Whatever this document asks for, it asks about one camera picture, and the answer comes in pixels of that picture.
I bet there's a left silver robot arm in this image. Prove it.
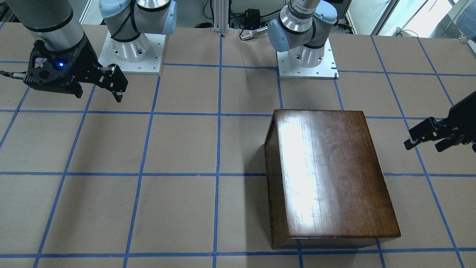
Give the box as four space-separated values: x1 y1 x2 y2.
267 0 476 151

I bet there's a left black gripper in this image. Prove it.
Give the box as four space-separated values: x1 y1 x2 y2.
403 91 476 152

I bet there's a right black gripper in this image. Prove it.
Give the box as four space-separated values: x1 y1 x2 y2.
23 34 129 102

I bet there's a dark wooden drawer box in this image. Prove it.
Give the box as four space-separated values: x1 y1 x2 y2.
264 109 401 249

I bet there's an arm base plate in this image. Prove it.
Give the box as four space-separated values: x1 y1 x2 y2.
98 32 168 75
276 39 340 79

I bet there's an aluminium frame post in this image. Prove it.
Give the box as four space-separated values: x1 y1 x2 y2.
210 0 230 37

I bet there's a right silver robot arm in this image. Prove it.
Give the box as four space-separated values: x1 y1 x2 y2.
3 0 177 102

